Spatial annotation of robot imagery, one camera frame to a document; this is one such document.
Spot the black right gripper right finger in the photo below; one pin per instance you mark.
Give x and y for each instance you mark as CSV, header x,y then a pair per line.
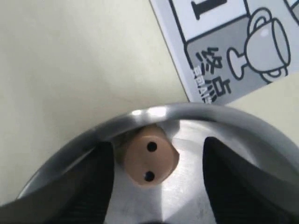
x,y
240,193

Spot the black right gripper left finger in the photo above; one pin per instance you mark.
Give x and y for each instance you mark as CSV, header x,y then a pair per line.
x,y
74,186

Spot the wooden die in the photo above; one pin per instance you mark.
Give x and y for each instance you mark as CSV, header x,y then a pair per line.
x,y
147,156

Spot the round steel pan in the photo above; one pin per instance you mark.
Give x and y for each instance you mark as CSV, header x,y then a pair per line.
x,y
182,197

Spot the paper number game board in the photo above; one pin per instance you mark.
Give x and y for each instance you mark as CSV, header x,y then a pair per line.
x,y
226,49

